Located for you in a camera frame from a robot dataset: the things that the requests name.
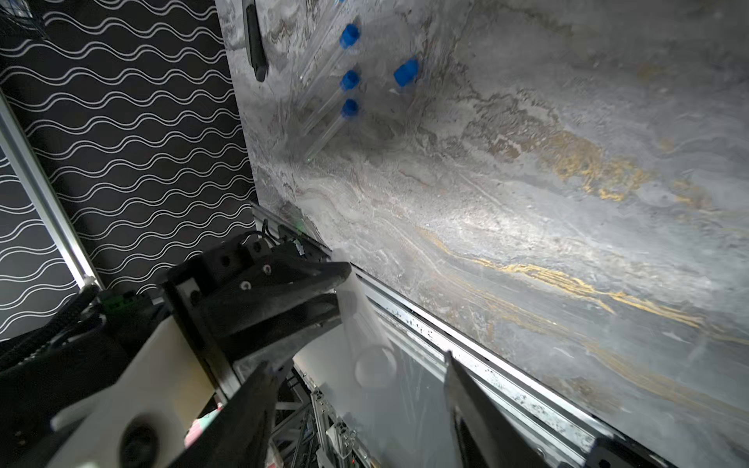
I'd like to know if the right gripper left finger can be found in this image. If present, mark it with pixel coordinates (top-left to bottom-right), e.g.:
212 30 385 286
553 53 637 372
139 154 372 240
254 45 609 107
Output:
171 362 279 468

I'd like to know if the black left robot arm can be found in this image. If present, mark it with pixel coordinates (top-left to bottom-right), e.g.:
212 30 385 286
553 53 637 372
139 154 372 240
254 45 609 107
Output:
1 231 352 467

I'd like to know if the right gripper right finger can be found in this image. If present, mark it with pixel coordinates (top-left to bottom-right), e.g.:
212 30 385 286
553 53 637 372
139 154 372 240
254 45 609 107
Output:
444 351 546 467

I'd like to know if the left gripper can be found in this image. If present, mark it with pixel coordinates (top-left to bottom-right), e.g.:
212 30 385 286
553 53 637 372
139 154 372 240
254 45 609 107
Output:
163 230 351 398

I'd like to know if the blue stopper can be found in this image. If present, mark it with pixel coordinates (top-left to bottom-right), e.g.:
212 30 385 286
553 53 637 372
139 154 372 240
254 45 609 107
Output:
393 58 421 89
339 69 361 93
339 23 361 50
341 99 360 119

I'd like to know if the clear test tube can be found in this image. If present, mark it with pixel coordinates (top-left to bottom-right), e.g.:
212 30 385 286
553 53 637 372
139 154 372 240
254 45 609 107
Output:
337 273 398 389
296 23 362 85
302 111 358 163
300 85 357 136

